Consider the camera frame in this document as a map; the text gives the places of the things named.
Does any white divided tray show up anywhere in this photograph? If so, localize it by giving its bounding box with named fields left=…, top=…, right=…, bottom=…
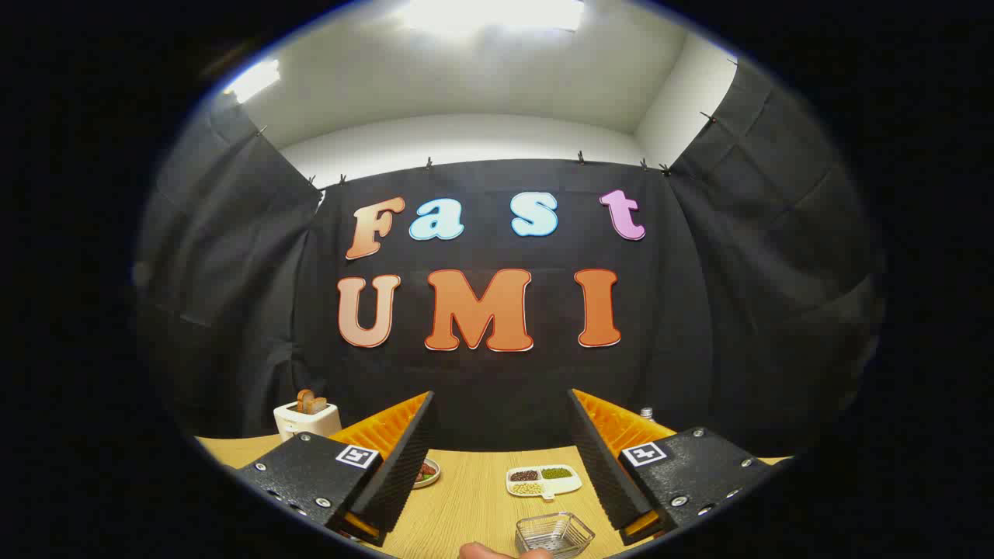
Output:
left=506, top=464, right=582, bottom=500

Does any white toaster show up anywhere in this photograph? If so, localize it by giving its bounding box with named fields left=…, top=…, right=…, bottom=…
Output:
left=273, top=400, right=342, bottom=442

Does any metal draining basket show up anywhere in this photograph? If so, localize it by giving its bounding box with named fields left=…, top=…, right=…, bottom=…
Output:
left=515, top=512, right=596, bottom=559

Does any ceiling light panel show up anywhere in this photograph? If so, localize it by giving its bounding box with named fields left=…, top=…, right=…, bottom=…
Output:
left=400, top=0, right=585, bottom=33
left=225, top=61, right=282, bottom=103

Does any black backdrop cloth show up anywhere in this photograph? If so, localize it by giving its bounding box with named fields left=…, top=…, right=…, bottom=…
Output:
left=132, top=58, right=886, bottom=459

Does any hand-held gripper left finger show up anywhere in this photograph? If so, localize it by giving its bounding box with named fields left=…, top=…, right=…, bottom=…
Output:
left=233, top=391, right=436, bottom=548

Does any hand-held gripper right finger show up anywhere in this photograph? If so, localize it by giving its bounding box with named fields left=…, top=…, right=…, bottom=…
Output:
left=565, top=388, right=777, bottom=547

